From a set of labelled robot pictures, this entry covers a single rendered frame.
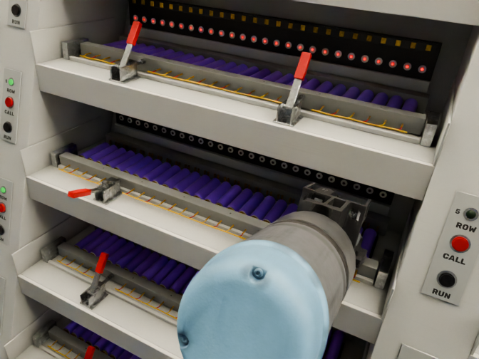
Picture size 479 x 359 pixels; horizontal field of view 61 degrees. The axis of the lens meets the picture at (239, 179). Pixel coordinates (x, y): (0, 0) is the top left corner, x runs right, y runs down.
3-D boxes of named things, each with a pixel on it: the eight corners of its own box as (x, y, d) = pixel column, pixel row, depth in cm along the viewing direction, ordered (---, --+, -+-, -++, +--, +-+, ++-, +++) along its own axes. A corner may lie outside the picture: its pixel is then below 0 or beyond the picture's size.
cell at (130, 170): (153, 166, 76) (130, 180, 71) (145, 163, 76) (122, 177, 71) (152, 157, 75) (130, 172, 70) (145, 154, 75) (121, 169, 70)
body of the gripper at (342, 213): (375, 199, 47) (362, 219, 36) (354, 266, 49) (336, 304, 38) (312, 180, 50) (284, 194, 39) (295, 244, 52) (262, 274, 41)
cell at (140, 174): (162, 169, 75) (140, 184, 70) (154, 166, 76) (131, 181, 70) (162, 160, 74) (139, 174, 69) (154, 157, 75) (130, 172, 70)
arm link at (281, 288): (152, 379, 26) (182, 235, 24) (232, 303, 37) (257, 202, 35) (288, 456, 23) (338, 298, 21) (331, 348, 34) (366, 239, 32)
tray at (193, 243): (373, 345, 50) (394, 289, 46) (30, 198, 72) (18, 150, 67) (397, 253, 66) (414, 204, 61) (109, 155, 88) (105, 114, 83)
